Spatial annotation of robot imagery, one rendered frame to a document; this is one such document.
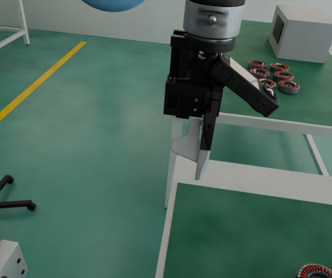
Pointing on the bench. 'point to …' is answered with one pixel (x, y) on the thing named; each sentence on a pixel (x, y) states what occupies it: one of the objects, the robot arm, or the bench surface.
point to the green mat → (254, 235)
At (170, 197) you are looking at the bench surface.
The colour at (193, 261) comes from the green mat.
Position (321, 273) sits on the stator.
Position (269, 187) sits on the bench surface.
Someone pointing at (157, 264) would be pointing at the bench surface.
